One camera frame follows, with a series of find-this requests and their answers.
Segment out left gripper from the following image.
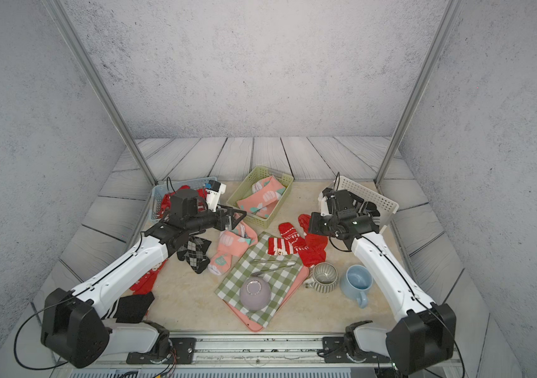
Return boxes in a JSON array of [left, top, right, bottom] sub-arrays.
[[183, 203, 247, 236]]

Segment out pink sock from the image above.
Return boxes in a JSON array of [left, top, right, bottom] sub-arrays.
[[208, 221, 258, 276], [254, 202, 279, 219], [237, 176, 287, 214]]

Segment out dark argyle sock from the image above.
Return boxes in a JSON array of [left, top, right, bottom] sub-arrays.
[[176, 236, 212, 274]]

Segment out red fluffy sock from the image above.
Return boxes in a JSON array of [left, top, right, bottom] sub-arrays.
[[157, 188, 207, 218]]

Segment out red snowman sock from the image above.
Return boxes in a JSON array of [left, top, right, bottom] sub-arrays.
[[130, 261, 166, 295]]

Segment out black sock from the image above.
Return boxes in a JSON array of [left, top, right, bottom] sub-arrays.
[[104, 292, 155, 324]]

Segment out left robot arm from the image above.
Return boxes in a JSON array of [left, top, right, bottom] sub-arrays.
[[41, 189, 246, 369]]

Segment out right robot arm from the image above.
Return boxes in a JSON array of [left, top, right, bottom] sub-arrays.
[[309, 187, 457, 375]]

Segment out green plastic basket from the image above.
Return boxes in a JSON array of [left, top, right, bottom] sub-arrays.
[[227, 165, 294, 228]]

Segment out white plastic basket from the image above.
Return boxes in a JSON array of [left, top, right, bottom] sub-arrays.
[[333, 176, 399, 233]]

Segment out blue plastic basket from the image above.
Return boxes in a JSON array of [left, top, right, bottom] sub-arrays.
[[149, 176, 217, 223]]

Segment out red striped santa sock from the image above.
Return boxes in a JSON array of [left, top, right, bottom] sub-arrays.
[[268, 237, 296, 256]]

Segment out red patterned knit sock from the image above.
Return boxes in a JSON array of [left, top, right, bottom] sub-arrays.
[[279, 223, 327, 268]]

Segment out metal tongs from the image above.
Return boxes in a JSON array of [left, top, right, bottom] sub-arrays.
[[247, 258, 298, 277]]

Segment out light blue mug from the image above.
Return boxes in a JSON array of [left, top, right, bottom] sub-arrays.
[[339, 265, 373, 309]]

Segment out striped ceramic mug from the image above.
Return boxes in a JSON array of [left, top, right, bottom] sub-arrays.
[[304, 262, 339, 294]]

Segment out green checkered cloth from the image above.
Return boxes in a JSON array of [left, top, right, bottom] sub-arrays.
[[215, 232, 309, 329]]

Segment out grey upturned bowl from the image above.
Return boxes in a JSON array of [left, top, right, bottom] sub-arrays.
[[239, 277, 271, 311]]

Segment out pink tray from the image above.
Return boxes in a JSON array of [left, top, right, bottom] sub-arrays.
[[226, 266, 310, 332]]

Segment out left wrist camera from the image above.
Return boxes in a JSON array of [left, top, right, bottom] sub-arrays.
[[205, 180, 227, 212]]

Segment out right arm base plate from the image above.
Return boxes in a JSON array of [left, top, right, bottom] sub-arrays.
[[317, 336, 391, 365]]

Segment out front aluminium rail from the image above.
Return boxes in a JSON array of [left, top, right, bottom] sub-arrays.
[[51, 332, 405, 377]]

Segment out right metal frame post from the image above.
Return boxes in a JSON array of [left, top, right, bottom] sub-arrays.
[[374, 0, 463, 187]]

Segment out metal frame post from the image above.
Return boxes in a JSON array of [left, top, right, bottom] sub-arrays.
[[374, 0, 463, 187], [43, 0, 158, 186]]

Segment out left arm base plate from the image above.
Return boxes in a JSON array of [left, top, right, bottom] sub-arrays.
[[126, 337, 197, 365]]

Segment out left metal frame post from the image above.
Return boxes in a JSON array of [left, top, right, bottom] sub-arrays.
[[43, 0, 158, 186]]

